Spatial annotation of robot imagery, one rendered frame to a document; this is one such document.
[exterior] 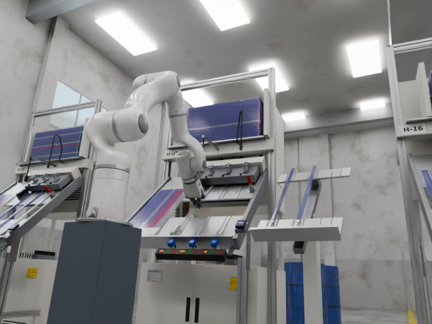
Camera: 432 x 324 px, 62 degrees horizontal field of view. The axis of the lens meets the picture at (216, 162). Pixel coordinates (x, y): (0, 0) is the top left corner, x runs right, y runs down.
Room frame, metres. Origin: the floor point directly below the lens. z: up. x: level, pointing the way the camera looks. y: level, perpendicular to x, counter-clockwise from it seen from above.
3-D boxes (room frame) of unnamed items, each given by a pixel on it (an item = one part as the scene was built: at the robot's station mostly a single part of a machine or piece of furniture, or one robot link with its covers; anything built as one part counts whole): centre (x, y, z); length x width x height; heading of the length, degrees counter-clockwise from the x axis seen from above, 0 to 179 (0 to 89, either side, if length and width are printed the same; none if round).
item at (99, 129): (1.23, 0.40, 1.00); 0.19 x 0.12 x 0.24; 70
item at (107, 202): (1.22, 0.36, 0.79); 0.19 x 0.19 x 0.18
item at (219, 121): (2.18, -0.05, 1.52); 0.51 x 0.13 x 0.27; 66
